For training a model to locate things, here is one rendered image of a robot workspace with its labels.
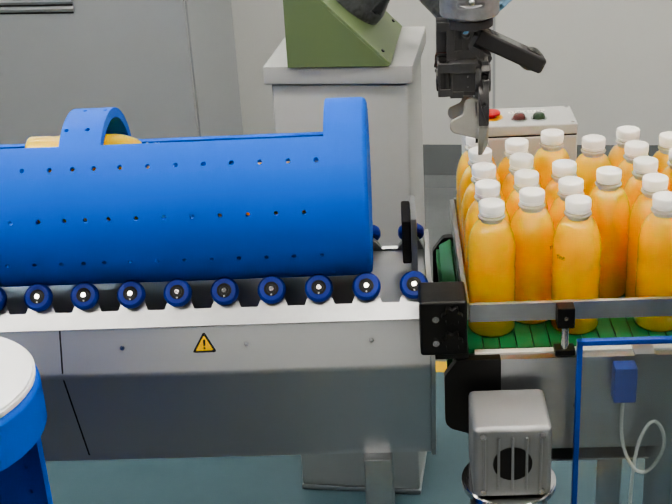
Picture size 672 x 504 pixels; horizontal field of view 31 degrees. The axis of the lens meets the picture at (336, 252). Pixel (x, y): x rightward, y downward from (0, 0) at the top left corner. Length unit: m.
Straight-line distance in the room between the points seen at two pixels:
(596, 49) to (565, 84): 0.18
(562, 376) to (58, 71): 2.21
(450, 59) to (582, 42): 2.86
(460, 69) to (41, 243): 0.69
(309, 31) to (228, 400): 0.88
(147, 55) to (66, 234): 1.75
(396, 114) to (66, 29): 1.34
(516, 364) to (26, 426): 0.72
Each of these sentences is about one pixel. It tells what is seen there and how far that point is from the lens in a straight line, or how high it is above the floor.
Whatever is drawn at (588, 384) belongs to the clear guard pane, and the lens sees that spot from 1.81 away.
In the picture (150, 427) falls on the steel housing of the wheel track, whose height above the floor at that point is 0.71.
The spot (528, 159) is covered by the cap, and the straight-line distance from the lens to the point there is 1.97.
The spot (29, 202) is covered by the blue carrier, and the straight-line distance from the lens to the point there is 1.88.
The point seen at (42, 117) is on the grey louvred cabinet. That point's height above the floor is 0.70.
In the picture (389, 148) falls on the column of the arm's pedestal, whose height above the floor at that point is 0.91.
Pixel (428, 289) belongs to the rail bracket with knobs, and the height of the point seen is 1.00.
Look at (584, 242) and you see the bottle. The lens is 1.82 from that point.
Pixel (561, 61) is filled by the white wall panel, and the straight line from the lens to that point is 4.72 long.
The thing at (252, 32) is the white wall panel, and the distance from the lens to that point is 4.82.
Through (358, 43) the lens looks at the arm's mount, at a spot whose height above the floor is 1.15.
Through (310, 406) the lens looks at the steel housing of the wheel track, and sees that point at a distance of 2.00.
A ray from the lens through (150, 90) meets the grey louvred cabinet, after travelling 3.60.
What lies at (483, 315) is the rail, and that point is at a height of 0.96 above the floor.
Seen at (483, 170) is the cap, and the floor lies 1.11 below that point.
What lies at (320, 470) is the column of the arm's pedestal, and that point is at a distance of 3.05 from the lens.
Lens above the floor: 1.82
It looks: 25 degrees down
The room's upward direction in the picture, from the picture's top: 3 degrees counter-clockwise
